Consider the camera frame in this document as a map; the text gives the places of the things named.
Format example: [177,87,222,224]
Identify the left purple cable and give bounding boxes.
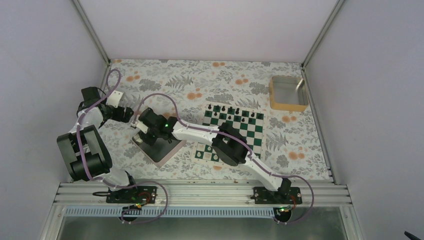
[75,68,169,225]

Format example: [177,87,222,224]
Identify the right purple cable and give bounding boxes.
[130,93,316,226]

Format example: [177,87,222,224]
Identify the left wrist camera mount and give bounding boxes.
[105,90,124,108]

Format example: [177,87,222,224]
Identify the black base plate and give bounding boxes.
[106,186,157,204]
[250,186,303,205]

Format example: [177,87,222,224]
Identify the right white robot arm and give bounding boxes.
[134,107,291,204]

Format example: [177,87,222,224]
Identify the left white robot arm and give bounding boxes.
[56,86,140,203]

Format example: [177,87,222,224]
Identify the aluminium rail frame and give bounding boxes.
[41,179,363,240]

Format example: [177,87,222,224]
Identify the green white chessboard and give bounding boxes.
[191,101,268,169]

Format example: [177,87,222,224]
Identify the aluminium corner post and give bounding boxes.
[302,0,346,68]
[71,0,111,66]

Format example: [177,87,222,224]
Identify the floral tablecloth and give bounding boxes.
[99,59,330,181]

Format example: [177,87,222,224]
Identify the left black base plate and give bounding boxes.
[106,186,157,204]

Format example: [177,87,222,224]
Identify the pink metal tray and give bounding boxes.
[132,133,187,168]

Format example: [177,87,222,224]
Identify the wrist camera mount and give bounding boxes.
[131,120,149,134]
[105,90,124,108]

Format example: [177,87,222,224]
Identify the yellow metal tray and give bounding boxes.
[269,75,309,112]

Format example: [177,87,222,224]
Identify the purple cable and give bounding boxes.
[75,68,169,225]
[130,93,316,226]

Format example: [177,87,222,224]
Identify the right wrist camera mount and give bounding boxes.
[131,120,149,134]

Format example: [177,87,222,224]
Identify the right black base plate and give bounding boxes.
[250,186,303,205]

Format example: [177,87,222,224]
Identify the right aluminium corner post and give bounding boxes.
[302,0,346,68]

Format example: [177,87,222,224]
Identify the left aluminium corner post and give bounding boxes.
[71,0,111,66]

